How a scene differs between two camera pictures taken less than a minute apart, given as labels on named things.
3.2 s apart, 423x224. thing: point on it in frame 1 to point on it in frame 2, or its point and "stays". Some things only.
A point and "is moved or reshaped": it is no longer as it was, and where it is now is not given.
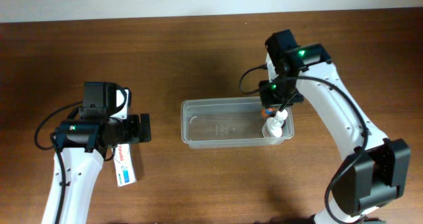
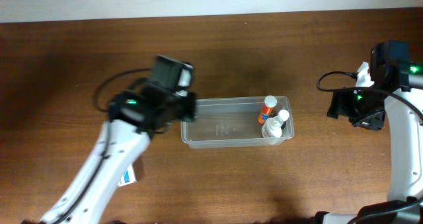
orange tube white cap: (263, 112) is moved or reshaped
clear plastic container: (228, 123) stays
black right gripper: (268, 100) to (340, 104)
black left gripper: (133, 123) to (188, 100)
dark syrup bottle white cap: (283, 114) stays
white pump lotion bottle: (273, 126) stays
